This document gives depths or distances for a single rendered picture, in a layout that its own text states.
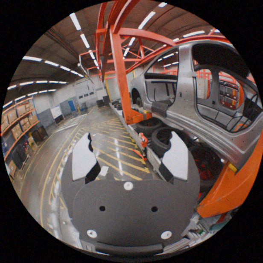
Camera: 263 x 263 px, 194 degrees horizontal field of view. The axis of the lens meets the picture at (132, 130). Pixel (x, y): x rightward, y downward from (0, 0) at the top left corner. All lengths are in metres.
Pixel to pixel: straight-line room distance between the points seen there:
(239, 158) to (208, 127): 0.50
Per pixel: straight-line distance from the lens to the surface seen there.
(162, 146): 1.16
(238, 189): 0.53
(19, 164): 6.46
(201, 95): 5.22
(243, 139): 0.97
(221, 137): 0.96
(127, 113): 1.65
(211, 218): 1.42
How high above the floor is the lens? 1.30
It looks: 31 degrees down
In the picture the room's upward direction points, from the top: 9 degrees counter-clockwise
